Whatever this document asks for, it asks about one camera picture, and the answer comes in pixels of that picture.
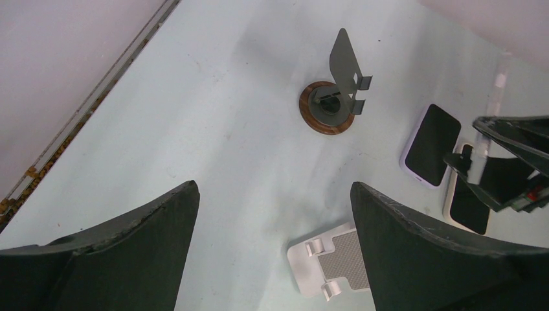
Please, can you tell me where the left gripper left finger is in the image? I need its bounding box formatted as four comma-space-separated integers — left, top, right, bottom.
1, 181, 200, 310

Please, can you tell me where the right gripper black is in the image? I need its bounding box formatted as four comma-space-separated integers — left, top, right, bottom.
466, 115, 548, 213

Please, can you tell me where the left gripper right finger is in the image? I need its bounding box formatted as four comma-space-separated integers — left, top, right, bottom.
350, 181, 548, 310

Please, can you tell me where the phone with cream case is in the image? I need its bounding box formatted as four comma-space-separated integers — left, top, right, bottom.
442, 169, 490, 235

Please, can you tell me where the phone with lilac case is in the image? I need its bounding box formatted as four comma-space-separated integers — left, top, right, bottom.
399, 104, 462, 189

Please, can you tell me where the phone with white case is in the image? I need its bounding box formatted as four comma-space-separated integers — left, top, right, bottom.
467, 71, 508, 185

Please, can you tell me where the white folding phone stand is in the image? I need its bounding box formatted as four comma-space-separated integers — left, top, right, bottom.
287, 222, 371, 301

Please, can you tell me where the grey stand wooden round base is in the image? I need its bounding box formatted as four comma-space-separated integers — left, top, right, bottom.
298, 28, 373, 135

